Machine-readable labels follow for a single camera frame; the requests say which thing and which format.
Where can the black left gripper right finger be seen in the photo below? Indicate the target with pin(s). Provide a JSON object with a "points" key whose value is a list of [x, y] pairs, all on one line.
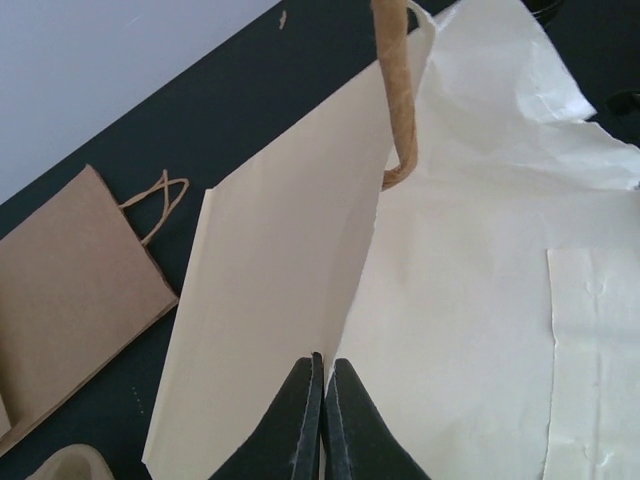
{"points": [[357, 442]]}

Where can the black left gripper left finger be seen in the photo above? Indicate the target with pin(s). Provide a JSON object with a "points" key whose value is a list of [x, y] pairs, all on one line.
{"points": [[286, 443]]}

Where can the cream paper bag with handles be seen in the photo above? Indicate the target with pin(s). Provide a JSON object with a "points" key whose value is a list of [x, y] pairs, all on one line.
{"points": [[489, 302]]}

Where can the brown paper bag with handles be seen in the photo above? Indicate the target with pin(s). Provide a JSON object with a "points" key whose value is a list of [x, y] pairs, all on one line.
{"points": [[77, 286]]}

